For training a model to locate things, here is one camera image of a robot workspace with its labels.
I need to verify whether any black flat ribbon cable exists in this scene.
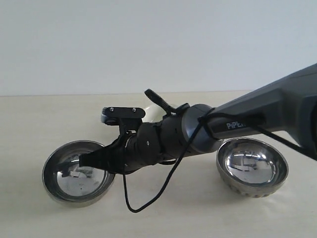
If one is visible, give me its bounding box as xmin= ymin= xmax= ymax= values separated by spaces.
xmin=144 ymin=89 xmax=190 ymax=116

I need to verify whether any small white ceramic bowl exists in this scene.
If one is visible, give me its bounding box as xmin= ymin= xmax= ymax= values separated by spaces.
xmin=142 ymin=104 xmax=166 ymax=122

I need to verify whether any smooth steel bowl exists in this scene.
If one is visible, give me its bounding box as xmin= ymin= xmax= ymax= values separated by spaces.
xmin=42 ymin=140 xmax=115 ymax=208

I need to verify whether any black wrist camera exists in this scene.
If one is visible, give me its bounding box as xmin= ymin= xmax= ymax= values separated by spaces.
xmin=101 ymin=107 xmax=146 ymax=134

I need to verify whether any ribbed steel bowl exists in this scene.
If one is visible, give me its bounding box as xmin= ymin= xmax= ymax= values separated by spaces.
xmin=216 ymin=137 xmax=289 ymax=198

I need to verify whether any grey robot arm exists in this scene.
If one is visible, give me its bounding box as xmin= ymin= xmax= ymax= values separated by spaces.
xmin=79 ymin=65 xmax=317 ymax=174

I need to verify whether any black camera cable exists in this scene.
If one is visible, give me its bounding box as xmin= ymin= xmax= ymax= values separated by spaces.
xmin=122 ymin=113 xmax=317 ymax=213

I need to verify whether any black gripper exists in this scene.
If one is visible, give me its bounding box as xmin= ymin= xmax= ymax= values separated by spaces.
xmin=79 ymin=122 xmax=164 ymax=174

